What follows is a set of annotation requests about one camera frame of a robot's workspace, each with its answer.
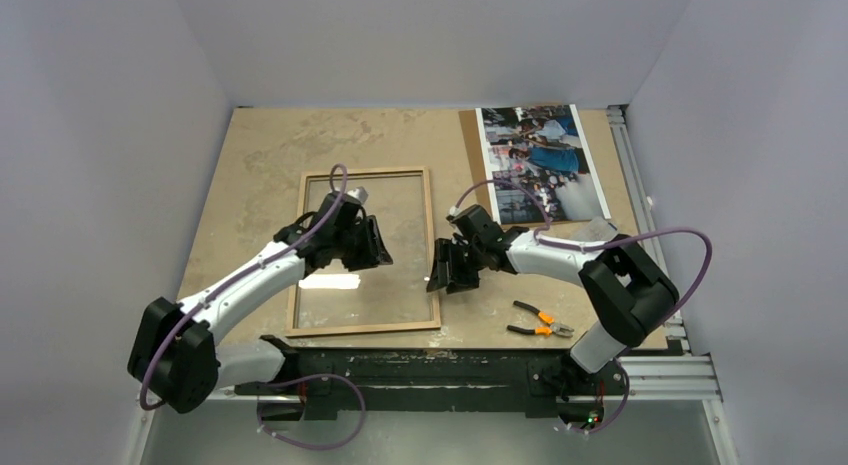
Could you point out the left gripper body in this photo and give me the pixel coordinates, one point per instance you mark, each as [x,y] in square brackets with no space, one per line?
[353,241]

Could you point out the printed photo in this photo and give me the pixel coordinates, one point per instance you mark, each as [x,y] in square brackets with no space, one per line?
[546,164]

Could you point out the black wooden picture frame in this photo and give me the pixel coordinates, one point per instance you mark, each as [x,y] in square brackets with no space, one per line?
[371,326]

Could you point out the aluminium rail front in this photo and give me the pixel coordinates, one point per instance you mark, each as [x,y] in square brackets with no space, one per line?
[660,378]

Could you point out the clear acrylic sheet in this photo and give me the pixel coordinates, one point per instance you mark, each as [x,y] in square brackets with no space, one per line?
[397,263]

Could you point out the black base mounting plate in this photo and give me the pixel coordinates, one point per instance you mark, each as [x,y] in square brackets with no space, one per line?
[538,383]

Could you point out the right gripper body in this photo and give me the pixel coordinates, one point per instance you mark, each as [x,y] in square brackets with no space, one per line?
[460,263]

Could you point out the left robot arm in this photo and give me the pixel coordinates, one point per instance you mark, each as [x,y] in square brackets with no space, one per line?
[177,353]

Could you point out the brown cardboard backing board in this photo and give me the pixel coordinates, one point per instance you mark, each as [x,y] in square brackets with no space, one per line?
[474,144]

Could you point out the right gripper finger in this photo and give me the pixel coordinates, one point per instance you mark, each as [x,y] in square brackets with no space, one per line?
[442,270]
[462,271]

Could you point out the orange handled pliers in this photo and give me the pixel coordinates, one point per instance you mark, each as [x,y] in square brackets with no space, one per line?
[549,325]

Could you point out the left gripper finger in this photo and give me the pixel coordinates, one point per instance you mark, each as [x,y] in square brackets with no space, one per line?
[356,259]
[374,252]

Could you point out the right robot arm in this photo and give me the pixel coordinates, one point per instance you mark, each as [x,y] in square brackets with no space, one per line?
[630,294]

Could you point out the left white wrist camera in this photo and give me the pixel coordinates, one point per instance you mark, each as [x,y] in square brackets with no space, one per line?
[358,195]

